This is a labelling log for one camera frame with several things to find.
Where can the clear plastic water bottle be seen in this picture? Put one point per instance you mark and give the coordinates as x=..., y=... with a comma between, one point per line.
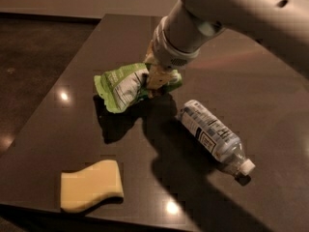
x=223, y=144

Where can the yellow sponge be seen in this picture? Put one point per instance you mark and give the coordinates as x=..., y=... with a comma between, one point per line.
x=83, y=189

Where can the green rice chip bag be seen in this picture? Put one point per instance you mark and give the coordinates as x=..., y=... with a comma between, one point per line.
x=126, y=86

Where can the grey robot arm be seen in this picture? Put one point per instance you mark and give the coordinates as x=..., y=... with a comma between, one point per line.
x=281, y=26

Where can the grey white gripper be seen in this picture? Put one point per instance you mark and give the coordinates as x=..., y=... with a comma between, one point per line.
x=169, y=53

